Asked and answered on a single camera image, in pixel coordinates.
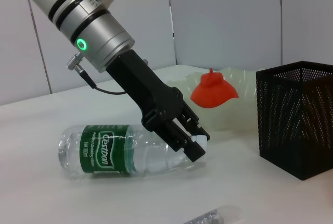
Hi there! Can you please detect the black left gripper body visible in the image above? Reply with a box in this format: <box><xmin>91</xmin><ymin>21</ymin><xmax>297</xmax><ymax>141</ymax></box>
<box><xmin>105</xmin><ymin>48</ymin><xmax>195</xmax><ymax>131</ymax></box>

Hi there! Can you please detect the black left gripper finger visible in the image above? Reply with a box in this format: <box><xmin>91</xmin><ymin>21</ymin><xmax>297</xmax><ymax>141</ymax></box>
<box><xmin>151</xmin><ymin>120</ymin><xmax>207</xmax><ymax>163</ymax></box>
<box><xmin>178</xmin><ymin>103</ymin><xmax>211</xmax><ymax>142</ymax></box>

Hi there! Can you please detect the grey left gripper cable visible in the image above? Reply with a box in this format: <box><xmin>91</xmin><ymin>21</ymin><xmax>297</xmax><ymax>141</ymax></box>
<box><xmin>66</xmin><ymin>53</ymin><xmax>128</xmax><ymax>96</ymax></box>

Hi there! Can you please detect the black mesh pen holder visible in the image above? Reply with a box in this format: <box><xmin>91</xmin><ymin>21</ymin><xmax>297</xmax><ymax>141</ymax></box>
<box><xmin>255</xmin><ymin>60</ymin><xmax>333</xmax><ymax>182</ymax></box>

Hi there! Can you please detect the red-orange toy orange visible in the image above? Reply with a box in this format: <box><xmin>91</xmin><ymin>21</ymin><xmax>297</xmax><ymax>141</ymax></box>
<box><xmin>190</xmin><ymin>67</ymin><xmax>240</xmax><ymax>109</ymax></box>

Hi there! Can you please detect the grey pen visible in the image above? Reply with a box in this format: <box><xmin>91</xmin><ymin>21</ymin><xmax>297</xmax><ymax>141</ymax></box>
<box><xmin>183</xmin><ymin>204</ymin><xmax>242</xmax><ymax>224</ymax></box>

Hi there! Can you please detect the clear green-label water bottle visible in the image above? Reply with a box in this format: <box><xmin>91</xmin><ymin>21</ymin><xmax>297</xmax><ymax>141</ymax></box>
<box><xmin>57</xmin><ymin>123</ymin><xmax>209</xmax><ymax>180</ymax></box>

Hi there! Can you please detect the translucent green fruit plate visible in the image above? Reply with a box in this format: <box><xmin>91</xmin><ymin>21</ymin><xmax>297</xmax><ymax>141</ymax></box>
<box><xmin>165</xmin><ymin>66</ymin><xmax>266</xmax><ymax>133</ymax></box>

